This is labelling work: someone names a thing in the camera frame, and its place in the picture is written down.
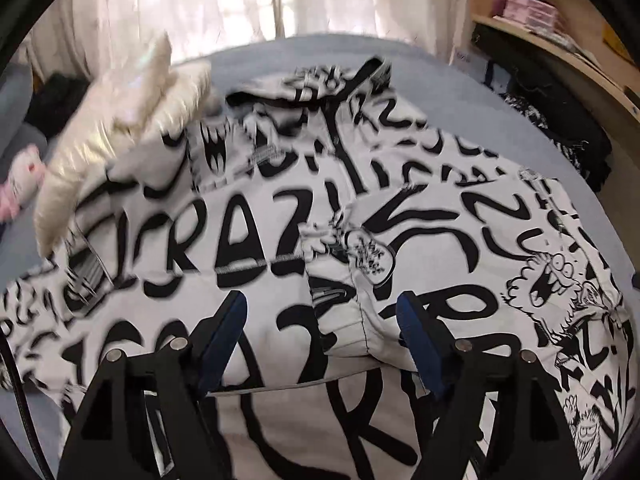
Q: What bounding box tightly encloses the white cardboard box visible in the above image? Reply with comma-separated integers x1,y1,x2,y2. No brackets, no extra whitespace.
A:
452,45,488,81

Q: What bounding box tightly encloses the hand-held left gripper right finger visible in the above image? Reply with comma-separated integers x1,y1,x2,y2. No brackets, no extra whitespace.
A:
395,291,586,480

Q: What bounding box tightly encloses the black white printed jacket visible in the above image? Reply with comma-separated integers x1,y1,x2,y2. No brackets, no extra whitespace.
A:
0,55,632,480

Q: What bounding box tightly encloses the yellow card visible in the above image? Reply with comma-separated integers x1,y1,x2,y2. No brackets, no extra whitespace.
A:
602,22,636,61

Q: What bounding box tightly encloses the stack of papers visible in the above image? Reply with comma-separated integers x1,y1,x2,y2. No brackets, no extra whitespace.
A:
545,30,606,68

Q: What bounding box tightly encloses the pink white plush toy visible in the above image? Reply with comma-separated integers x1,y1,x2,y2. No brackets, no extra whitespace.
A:
0,144,47,223

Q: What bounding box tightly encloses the black cable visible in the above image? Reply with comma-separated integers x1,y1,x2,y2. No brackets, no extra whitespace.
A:
0,330,53,480

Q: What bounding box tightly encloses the cream puffer jacket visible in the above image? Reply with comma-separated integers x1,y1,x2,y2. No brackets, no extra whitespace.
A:
32,32,216,258

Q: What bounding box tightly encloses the black white patterned cloth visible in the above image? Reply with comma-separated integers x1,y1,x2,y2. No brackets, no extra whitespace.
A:
502,91,601,186

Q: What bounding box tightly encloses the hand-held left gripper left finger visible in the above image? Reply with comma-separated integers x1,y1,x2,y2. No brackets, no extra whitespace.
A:
56,290,249,480

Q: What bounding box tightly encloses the stack of pink drawer boxes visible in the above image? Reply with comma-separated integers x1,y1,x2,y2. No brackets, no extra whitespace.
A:
502,0,566,31

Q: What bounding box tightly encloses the black fuzzy cloth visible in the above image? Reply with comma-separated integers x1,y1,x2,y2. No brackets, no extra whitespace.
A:
24,72,93,138

